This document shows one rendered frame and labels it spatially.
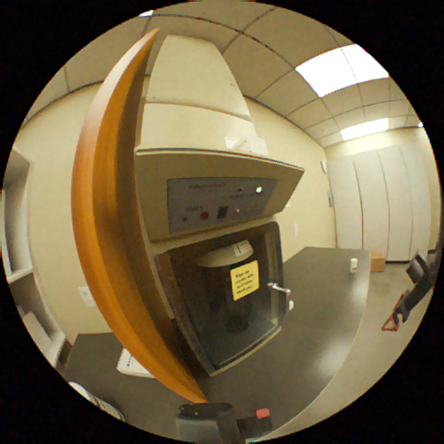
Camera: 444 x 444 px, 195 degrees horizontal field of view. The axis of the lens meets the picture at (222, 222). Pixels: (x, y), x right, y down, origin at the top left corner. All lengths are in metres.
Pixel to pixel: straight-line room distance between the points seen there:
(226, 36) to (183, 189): 1.23
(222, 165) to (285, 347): 0.58
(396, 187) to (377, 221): 0.80
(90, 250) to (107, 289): 0.04
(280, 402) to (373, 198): 3.05
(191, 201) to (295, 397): 0.55
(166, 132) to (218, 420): 0.41
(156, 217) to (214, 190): 0.08
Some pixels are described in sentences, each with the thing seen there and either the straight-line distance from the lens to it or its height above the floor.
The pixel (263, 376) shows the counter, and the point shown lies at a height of 0.94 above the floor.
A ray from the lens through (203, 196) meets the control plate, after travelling 0.17.
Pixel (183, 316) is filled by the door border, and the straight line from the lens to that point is 0.28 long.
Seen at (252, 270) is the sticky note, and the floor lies 1.29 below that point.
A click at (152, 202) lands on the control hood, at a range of 0.16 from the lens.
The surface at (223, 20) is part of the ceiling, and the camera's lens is 1.25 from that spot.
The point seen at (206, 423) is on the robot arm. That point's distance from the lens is 0.16.
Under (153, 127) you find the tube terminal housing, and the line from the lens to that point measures 0.30.
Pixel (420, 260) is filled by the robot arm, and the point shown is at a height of 1.26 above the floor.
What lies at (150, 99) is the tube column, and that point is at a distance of 0.37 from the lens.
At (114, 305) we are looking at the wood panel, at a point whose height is 1.36.
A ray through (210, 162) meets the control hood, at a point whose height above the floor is 1.49.
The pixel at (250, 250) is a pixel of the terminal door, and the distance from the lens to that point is 0.30.
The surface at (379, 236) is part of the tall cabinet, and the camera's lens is 3.24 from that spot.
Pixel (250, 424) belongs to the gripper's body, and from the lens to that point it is 0.30.
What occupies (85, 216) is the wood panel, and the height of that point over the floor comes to 1.45.
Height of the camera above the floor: 1.43
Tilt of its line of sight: 3 degrees down
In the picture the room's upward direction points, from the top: 10 degrees counter-clockwise
